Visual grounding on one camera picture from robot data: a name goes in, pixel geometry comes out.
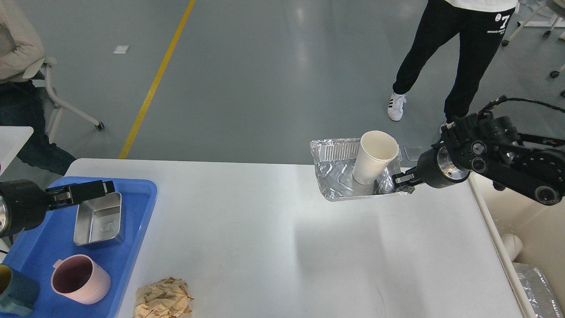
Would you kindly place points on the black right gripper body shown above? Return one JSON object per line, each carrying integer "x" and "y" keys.
{"x": 436, "y": 169}

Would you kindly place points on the white side table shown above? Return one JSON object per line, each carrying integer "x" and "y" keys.
{"x": 12, "y": 139}

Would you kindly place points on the aluminium foil tray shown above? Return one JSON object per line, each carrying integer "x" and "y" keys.
{"x": 334, "y": 161}

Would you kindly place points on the white paper cup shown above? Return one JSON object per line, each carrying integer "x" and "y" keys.
{"x": 377, "y": 149}

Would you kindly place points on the clear floor plate right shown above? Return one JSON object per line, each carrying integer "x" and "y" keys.
{"x": 413, "y": 152}

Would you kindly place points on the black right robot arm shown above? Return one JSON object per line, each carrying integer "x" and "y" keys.
{"x": 530, "y": 165}

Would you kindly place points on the brown paper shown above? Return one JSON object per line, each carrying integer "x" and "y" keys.
{"x": 166, "y": 298}

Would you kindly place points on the stainless steel rectangular container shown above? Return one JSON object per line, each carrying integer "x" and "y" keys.
{"x": 100, "y": 222}

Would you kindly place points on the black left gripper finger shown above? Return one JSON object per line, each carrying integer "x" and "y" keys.
{"x": 91, "y": 190}
{"x": 66, "y": 193}

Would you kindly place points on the beige plastic bin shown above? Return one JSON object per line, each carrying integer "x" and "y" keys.
{"x": 540, "y": 228}

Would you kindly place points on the white cup in bin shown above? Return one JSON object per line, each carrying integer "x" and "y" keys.
{"x": 512, "y": 244}

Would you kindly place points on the white rolling chair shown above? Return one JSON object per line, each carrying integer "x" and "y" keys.
{"x": 41, "y": 70}

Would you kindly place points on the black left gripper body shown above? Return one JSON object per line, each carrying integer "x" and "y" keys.
{"x": 23, "y": 206}

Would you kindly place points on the foil tray in bin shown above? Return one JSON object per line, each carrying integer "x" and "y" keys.
{"x": 538, "y": 291}

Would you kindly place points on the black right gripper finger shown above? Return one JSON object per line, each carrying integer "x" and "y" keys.
{"x": 407, "y": 177}
{"x": 405, "y": 186}

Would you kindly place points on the pink mug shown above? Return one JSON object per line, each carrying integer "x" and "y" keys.
{"x": 79, "y": 278}

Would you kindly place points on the white wheeled rack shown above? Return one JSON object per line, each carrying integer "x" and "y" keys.
{"x": 534, "y": 45}

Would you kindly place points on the blue plastic tray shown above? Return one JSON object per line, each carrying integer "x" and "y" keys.
{"x": 35, "y": 252}

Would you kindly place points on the person in beige sweater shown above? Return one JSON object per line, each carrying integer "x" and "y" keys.
{"x": 20, "y": 101}

